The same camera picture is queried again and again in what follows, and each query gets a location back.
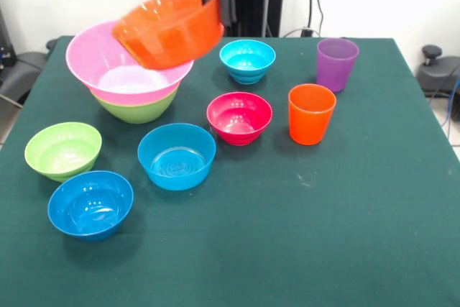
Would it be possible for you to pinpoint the orange bowl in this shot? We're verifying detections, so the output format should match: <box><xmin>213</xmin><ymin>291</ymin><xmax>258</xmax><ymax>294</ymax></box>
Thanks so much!
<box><xmin>111</xmin><ymin>0</ymin><xmax>226</xmax><ymax>70</ymax></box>

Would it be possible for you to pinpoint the small red bowl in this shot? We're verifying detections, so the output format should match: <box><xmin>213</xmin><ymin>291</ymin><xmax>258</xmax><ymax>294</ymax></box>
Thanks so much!
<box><xmin>206</xmin><ymin>91</ymin><xmax>273</xmax><ymax>147</ymax></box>

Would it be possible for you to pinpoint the large pink bowl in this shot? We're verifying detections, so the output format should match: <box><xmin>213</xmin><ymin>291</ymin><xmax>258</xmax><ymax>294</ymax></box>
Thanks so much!
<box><xmin>65</xmin><ymin>21</ymin><xmax>196</xmax><ymax>106</ymax></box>

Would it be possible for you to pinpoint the wide light blue bowl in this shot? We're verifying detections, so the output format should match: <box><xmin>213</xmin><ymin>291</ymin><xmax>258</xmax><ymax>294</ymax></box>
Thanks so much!
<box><xmin>137</xmin><ymin>122</ymin><xmax>217</xmax><ymax>191</ymax></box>

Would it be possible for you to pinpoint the small light blue footed bowl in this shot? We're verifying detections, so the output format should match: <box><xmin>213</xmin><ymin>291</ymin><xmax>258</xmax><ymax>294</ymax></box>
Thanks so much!
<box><xmin>219</xmin><ymin>39</ymin><xmax>277</xmax><ymax>86</ymax></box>

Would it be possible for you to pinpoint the purple cup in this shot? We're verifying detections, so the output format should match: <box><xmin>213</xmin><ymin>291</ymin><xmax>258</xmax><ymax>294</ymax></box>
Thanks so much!
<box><xmin>316</xmin><ymin>37</ymin><xmax>360</xmax><ymax>93</ymax></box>

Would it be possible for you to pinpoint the orange cup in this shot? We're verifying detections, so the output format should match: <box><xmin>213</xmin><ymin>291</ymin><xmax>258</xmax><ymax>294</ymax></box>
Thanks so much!
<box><xmin>287</xmin><ymin>83</ymin><xmax>337</xmax><ymax>147</ymax></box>

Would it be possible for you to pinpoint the large green bowl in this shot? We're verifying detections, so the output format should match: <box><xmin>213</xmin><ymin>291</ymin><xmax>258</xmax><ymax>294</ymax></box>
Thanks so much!
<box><xmin>89</xmin><ymin>82</ymin><xmax>180</xmax><ymax>124</ymax></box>

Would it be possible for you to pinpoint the black and grey equipment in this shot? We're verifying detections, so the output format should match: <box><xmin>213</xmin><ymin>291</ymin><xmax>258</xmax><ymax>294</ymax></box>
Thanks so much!
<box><xmin>0</xmin><ymin>4</ymin><xmax>50</xmax><ymax>106</ymax></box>

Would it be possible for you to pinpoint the dark green tablecloth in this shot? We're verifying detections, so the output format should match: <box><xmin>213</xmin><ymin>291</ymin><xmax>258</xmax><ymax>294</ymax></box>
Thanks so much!
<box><xmin>0</xmin><ymin>35</ymin><xmax>460</xmax><ymax>307</ymax></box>

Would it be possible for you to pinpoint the small green bowl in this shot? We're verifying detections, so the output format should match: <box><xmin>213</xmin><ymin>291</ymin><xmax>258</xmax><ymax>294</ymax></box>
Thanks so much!
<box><xmin>24</xmin><ymin>122</ymin><xmax>103</xmax><ymax>183</ymax></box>

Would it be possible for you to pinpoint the black equipment with knob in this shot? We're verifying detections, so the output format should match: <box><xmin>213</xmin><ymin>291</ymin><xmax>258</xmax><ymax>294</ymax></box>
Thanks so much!
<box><xmin>416</xmin><ymin>45</ymin><xmax>460</xmax><ymax>123</ymax></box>

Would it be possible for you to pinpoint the dark blue bowl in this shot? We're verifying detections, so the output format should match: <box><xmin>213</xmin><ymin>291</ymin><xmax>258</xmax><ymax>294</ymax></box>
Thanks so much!
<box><xmin>47</xmin><ymin>170</ymin><xmax>134</xmax><ymax>242</ymax></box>

